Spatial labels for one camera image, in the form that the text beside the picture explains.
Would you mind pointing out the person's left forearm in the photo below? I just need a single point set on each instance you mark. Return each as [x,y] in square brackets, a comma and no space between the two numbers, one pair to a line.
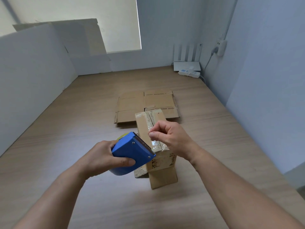
[50,202]

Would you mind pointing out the white power strip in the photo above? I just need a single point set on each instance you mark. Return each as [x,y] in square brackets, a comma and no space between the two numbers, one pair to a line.
[194,74]

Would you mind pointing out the clear yellowish tape roll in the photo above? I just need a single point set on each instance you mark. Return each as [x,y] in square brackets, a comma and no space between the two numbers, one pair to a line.
[122,136]

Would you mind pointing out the picture-printed cardboard box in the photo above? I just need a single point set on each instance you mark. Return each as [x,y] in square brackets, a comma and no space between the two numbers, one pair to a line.
[164,176]

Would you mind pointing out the person's right hand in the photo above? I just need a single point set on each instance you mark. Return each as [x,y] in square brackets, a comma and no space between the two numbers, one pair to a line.
[178,140]

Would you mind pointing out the plain cardboard box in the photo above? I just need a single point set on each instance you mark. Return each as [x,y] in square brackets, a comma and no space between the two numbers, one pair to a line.
[129,102]

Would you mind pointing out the white foam partition board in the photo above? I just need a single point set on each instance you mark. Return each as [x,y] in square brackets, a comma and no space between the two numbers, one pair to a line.
[33,81]

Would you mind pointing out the white router with antennas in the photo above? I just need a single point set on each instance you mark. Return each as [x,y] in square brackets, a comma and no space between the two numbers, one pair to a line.
[187,66]

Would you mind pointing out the person's left hand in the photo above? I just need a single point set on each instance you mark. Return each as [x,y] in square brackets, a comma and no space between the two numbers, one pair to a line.
[100,159]

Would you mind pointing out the bright window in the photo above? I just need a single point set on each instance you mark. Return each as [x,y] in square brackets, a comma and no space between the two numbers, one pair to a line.
[119,21]

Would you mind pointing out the person's right forearm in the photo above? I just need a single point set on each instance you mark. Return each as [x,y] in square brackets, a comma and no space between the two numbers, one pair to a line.
[243,193]

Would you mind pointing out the blue tape dispenser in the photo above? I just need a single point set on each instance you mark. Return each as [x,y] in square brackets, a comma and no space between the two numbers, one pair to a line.
[128,147]

